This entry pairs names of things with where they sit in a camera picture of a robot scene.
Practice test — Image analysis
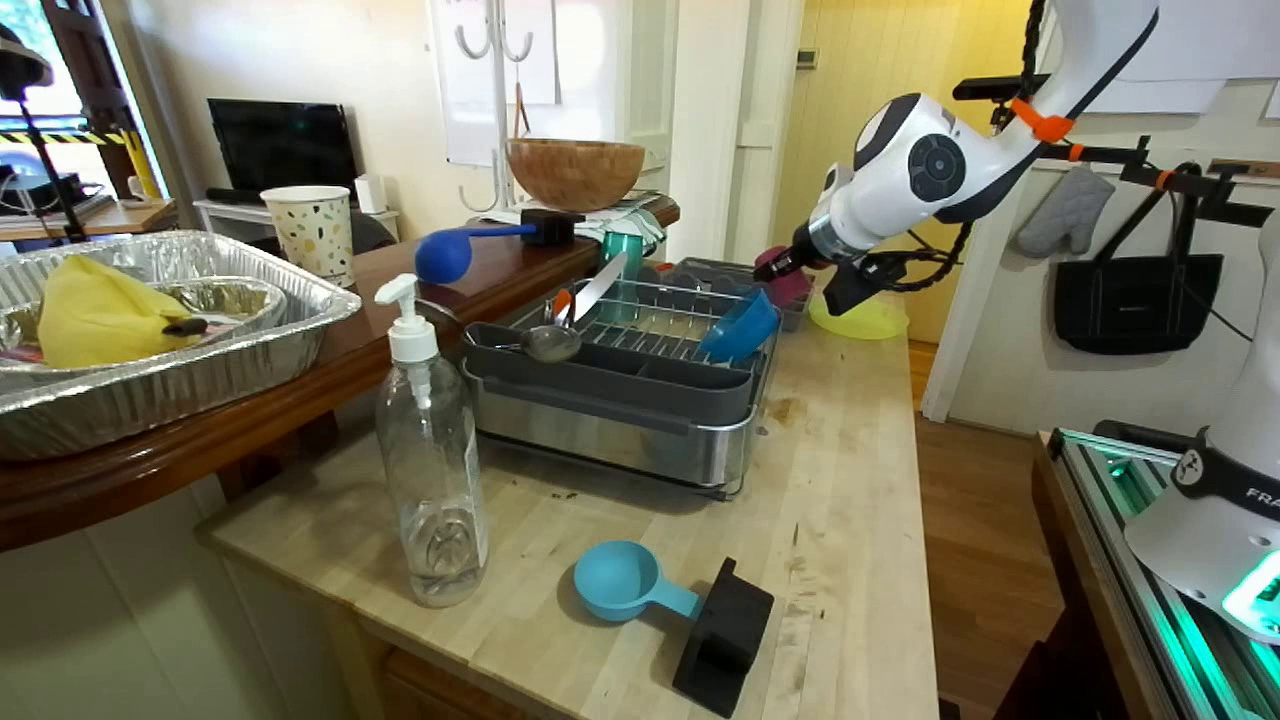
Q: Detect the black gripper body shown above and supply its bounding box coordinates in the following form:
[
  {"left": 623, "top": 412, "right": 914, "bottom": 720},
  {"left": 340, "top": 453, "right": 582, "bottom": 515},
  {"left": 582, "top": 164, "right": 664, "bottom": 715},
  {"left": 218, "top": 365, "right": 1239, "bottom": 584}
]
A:
[{"left": 786, "top": 223, "right": 841, "bottom": 282}]

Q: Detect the purple plastic cup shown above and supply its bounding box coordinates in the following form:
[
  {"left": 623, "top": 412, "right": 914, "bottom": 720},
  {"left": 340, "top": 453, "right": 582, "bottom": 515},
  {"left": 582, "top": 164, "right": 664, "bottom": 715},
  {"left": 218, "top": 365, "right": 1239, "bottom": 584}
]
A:
[{"left": 764, "top": 264, "right": 822, "bottom": 325}]

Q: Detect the metal robot base stand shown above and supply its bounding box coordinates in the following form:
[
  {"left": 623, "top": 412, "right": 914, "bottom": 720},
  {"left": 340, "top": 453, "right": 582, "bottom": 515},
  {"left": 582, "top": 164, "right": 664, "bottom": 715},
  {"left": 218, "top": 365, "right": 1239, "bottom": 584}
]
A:
[{"left": 1033, "top": 419, "right": 1280, "bottom": 720}]

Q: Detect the translucent teal cup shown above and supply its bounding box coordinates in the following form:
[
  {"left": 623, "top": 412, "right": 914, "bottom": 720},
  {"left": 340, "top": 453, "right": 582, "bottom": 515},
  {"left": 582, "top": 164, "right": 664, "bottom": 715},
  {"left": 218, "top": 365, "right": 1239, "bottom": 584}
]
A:
[{"left": 601, "top": 230, "right": 658, "bottom": 282}]

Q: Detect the light blue measuring cup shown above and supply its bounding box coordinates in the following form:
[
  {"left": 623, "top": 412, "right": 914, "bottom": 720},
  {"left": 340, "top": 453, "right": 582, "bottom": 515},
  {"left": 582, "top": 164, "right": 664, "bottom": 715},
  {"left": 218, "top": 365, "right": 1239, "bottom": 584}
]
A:
[{"left": 571, "top": 537, "right": 704, "bottom": 629}]

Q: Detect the patterned paper cup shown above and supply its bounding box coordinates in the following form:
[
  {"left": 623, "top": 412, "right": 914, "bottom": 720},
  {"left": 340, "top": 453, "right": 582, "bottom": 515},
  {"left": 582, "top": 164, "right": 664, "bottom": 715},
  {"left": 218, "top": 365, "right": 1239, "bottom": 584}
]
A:
[{"left": 255, "top": 182, "right": 359, "bottom": 293}]

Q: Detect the blue plastic plate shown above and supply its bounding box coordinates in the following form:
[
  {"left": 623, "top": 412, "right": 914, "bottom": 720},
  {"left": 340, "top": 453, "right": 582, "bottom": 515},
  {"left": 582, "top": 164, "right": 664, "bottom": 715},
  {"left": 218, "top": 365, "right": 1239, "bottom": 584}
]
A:
[{"left": 701, "top": 289, "right": 786, "bottom": 370}]

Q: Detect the yellow-green plastic plate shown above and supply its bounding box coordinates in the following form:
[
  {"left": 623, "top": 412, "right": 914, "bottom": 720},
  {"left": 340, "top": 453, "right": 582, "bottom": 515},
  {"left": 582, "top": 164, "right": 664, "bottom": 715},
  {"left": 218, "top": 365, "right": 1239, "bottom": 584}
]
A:
[{"left": 805, "top": 285, "right": 918, "bottom": 350}]

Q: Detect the wooden bowl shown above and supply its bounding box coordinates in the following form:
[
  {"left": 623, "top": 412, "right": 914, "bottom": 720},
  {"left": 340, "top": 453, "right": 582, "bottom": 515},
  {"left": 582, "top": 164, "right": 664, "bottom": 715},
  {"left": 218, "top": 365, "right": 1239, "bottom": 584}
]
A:
[{"left": 503, "top": 137, "right": 647, "bottom": 218}]

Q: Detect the black brush holder block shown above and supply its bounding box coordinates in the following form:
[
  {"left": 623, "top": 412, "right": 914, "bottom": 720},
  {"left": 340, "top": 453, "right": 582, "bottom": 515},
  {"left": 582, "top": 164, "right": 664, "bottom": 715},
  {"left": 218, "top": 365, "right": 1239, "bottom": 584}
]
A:
[{"left": 518, "top": 205, "right": 586, "bottom": 251}]

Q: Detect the silver ladle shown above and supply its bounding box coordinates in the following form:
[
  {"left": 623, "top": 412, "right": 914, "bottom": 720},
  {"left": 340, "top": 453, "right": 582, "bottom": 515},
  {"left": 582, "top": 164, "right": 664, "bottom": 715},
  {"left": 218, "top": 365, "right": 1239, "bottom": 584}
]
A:
[{"left": 460, "top": 317, "right": 587, "bottom": 370}]

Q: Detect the grey oven mitt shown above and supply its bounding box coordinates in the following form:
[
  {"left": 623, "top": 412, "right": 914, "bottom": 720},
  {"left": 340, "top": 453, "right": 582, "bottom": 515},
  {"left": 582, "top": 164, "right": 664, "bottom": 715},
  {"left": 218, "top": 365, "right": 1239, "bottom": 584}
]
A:
[{"left": 1009, "top": 169, "right": 1120, "bottom": 264}]

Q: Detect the white coat hook stand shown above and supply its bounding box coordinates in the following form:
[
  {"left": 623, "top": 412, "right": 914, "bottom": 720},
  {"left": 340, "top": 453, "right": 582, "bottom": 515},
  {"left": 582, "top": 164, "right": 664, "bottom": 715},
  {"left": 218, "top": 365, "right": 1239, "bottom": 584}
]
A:
[{"left": 448, "top": 0, "right": 539, "bottom": 222}]

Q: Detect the black tote bag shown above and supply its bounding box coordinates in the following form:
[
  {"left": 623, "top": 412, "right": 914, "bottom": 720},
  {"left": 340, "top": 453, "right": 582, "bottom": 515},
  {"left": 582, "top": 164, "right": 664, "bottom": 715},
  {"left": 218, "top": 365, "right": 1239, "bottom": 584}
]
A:
[{"left": 1053, "top": 197, "right": 1229, "bottom": 360}]

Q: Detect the clear soap pump bottle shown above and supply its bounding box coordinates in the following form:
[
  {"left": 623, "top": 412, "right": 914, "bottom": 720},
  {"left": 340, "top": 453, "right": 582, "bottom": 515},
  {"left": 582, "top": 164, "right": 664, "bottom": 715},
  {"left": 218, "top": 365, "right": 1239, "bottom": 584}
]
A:
[{"left": 374, "top": 271, "right": 492, "bottom": 614}]

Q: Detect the black monitor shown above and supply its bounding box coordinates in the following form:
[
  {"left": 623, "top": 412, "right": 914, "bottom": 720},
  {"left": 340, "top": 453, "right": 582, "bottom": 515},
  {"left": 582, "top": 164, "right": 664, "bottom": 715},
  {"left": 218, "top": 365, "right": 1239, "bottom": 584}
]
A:
[{"left": 206, "top": 96, "right": 370, "bottom": 207}]

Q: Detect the aluminium foil tray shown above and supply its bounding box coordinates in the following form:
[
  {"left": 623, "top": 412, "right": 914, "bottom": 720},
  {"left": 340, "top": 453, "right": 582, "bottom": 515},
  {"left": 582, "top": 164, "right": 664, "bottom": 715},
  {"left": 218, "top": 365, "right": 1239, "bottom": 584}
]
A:
[{"left": 0, "top": 230, "right": 364, "bottom": 463}]

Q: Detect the yellow cloth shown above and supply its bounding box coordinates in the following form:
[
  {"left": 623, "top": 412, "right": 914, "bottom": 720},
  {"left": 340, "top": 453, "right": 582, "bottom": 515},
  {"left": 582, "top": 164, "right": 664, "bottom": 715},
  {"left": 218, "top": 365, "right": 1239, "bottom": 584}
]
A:
[{"left": 38, "top": 251, "right": 209, "bottom": 373}]

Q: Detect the black tripod lamp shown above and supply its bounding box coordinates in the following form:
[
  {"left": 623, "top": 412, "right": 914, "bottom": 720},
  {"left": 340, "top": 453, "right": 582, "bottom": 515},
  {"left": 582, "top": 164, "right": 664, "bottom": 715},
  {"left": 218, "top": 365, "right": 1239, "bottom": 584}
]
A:
[{"left": 0, "top": 25, "right": 97, "bottom": 250}]

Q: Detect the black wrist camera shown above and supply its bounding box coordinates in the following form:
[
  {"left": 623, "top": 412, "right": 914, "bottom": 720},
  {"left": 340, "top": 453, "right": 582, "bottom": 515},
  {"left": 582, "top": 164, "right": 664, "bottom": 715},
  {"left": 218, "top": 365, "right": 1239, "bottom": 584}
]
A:
[{"left": 822, "top": 251, "right": 918, "bottom": 320}]

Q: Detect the red-handled knife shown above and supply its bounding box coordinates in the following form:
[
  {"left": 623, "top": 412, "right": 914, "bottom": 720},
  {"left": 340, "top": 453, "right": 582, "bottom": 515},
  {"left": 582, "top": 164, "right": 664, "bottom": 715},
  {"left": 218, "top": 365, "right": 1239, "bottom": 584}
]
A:
[{"left": 539, "top": 251, "right": 632, "bottom": 328}]

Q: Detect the black mounting rail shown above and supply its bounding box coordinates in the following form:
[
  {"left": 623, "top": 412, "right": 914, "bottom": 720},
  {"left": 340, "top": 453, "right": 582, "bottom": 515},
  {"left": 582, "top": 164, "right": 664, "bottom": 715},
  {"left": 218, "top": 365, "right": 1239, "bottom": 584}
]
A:
[{"left": 947, "top": 74, "right": 1280, "bottom": 231}]

